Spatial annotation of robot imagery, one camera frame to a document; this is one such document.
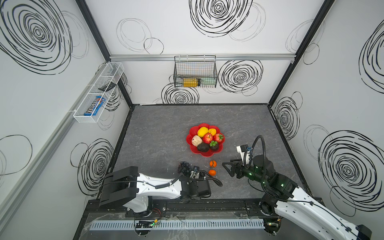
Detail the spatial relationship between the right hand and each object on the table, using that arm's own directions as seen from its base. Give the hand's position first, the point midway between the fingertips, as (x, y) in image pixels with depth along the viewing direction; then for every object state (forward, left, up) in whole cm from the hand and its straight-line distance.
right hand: (225, 163), depth 73 cm
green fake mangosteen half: (+16, +4, -10) cm, 19 cm away
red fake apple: (+21, +8, -10) cm, 24 cm away
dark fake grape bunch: (+2, +21, -11) cm, 24 cm away
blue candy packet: (+20, +64, +20) cm, 70 cm away
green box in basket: (+42, +7, +18) cm, 46 cm away
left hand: (-9, +13, -16) cm, 23 cm away
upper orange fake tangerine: (+5, +5, -13) cm, 15 cm away
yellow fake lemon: (+26, +11, -11) cm, 30 cm away
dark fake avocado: (+15, +10, -11) cm, 22 cm away
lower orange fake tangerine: (0, +6, -13) cm, 14 cm away
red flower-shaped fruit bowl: (+28, +17, -13) cm, 35 cm away
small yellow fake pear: (+27, +4, -11) cm, 29 cm away
